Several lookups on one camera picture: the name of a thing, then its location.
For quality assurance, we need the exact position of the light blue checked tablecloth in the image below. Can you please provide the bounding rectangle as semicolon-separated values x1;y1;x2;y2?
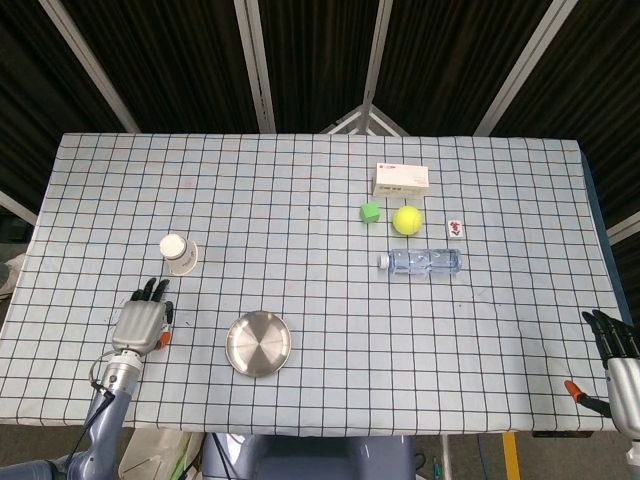
0;131;632;434

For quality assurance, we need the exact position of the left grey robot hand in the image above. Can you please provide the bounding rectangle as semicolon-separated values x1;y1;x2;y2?
110;278;175;357

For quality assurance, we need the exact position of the white crumpled cloth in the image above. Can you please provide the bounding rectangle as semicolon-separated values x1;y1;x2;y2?
0;252;27;301

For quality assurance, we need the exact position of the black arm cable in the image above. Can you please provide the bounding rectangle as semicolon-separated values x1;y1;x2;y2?
63;380;116;480

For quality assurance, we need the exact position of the round metal plate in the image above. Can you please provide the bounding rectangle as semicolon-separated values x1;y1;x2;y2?
225;310;294;377

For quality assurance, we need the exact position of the yellow tennis ball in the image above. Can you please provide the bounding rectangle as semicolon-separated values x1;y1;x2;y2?
392;205;425;237

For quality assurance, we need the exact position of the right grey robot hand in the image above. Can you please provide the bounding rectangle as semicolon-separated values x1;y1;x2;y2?
563;309;640;436

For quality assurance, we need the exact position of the clear plastic water bottle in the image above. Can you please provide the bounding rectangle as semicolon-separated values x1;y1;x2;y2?
376;248;463;276

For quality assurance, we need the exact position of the white cardboard medicine box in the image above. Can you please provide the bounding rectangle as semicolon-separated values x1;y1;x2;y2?
371;162;431;198

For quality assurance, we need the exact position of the aluminium triangular frame brace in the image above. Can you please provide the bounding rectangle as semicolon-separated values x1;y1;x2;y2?
319;103;412;136

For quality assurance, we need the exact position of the grey aluminium frame post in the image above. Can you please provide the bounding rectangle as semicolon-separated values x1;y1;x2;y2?
607;212;640;246
38;0;142;134
358;0;396;135
473;0;587;136
0;189;39;226
232;0;277;134

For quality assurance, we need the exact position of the blue-grey robot torso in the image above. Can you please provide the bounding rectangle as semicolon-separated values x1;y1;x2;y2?
201;433;416;480

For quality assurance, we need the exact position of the white paper cup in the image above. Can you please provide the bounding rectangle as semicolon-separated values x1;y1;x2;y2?
159;233;199;277

